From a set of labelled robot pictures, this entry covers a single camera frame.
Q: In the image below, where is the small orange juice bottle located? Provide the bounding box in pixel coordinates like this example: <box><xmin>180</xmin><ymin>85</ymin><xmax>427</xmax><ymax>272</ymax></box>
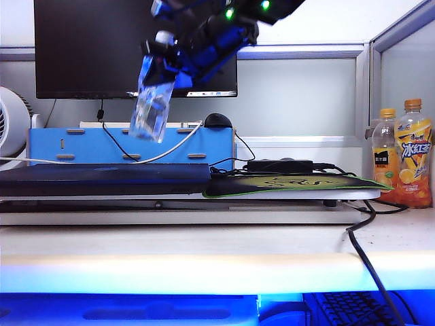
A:
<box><xmin>370</xmin><ymin>108</ymin><xmax>399</xmax><ymax>195</ymax></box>

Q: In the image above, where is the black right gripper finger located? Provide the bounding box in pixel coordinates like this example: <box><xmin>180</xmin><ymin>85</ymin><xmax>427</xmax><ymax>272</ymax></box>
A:
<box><xmin>142</xmin><ymin>54</ymin><xmax>194</xmax><ymax>90</ymax></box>
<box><xmin>141</xmin><ymin>39</ymin><xmax>160</xmax><ymax>59</ymax></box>

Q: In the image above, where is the thin black hanging cable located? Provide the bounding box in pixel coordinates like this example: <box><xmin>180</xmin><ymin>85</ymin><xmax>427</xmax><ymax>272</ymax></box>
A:
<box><xmin>45</xmin><ymin>98</ymin><xmax>58</xmax><ymax>129</ymax></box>

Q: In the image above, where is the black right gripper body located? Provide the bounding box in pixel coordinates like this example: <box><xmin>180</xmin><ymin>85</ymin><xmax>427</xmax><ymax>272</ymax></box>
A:
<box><xmin>172</xmin><ymin>14</ymin><xmax>260</xmax><ymax>86</ymax></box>

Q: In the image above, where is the white round desk fan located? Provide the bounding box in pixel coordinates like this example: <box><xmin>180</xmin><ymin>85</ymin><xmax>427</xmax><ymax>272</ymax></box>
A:
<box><xmin>0</xmin><ymin>86</ymin><xmax>32</xmax><ymax>171</ymax></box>

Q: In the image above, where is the thin black monitor cable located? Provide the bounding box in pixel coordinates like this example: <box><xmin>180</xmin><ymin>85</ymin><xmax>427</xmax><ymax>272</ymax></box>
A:
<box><xmin>97</xmin><ymin>98</ymin><xmax>142</xmax><ymax>163</ymax></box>

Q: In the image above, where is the thick black cable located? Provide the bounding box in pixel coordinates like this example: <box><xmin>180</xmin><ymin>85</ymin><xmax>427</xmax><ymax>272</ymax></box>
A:
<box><xmin>345</xmin><ymin>198</ymin><xmax>406</xmax><ymax>326</ymax></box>

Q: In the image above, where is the black computer monitor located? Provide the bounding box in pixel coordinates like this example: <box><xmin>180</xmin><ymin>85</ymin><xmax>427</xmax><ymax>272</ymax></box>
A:
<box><xmin>33</xmin><ymin>0</ymin><xmax>238</xmax><ymax>100</ymax></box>

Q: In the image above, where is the blue plastic panel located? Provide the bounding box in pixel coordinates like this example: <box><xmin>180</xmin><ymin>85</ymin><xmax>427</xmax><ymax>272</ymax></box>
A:
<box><xmin>0</xmin><ymin>293</ymin><xmax>260</xmax><ymax>326</ymax></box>

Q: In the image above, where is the grey partition frame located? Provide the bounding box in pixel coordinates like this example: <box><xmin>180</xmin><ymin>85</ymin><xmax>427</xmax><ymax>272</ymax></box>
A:
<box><xmin>0</xmin><ymin>0</ymin><xmax>435</xmax><ymax>177</ymax></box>

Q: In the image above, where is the black keyboard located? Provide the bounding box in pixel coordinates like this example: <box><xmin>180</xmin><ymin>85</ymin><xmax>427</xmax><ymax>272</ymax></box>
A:
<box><xmin>314</xmin><ymin>291</ymin><xmax>414</xmax><ymax>326</ymax></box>

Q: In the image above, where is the black computer mouse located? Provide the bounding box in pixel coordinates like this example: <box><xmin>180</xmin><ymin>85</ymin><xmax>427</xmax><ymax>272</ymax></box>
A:
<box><xmin>203</xmin><ymin>113</ymin><xmax>234</xmax><ymax>130</ymax></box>

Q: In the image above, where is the clear mineral water bottle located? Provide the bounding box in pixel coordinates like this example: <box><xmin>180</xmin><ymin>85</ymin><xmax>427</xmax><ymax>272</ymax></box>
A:
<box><xmin>128</xmin><ymin>30</ymin><xmax>177</xmax><ymax>145</ymax></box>

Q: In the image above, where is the black mouse cable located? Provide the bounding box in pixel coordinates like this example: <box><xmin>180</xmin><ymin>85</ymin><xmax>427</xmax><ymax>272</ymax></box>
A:
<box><xmin>209</xmin><ymin>132</ymin><xmax>256</xmax><ymax>178</ymax></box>

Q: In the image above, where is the white power strip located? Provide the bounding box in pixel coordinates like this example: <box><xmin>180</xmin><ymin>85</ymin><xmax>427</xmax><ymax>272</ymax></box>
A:
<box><xmin>80</xmin><ymin>120</ymin><xmax>205</xmax><ymax>130</ymax></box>

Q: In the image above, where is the white cable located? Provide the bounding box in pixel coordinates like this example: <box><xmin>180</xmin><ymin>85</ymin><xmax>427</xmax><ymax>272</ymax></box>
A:
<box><xmin>0</xmin><ymin>120</ymin><xmax>205</xmax><ymax>166</ymax></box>

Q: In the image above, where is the black green-edged mouse pad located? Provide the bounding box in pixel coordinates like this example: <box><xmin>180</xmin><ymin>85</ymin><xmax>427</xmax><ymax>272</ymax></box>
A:
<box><xmin>203</xmin><ymin>172</ymin><xmax>394</xmax><ymax>199</ymax></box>

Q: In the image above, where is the blue desk organizer box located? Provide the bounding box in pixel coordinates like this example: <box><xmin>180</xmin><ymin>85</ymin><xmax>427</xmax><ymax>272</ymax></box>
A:
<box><xmin>27</xmin><ymin>127</ymin><xmax>236</xmax><ymax>173</ymax></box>

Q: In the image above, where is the black power adapter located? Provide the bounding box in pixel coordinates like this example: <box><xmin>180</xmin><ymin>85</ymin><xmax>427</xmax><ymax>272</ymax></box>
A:
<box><xmin>246</xmin><ymin>159</ymin><xmax>315</xmax><ymax>173</ymax></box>

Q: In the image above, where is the large iced tea bottle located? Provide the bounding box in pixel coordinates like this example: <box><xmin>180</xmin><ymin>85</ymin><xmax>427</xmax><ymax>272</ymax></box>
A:
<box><xmin>393</xmin><ymin>98</ymin><xmax>434</xmax><ymax>210</ymax></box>

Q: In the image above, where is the black adapter cable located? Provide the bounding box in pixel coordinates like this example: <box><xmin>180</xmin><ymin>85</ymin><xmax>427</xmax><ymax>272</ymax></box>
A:
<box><xmin>307</xmin><ymin>162</ymin><xmax>356</xmax><ymax>178</ymax></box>

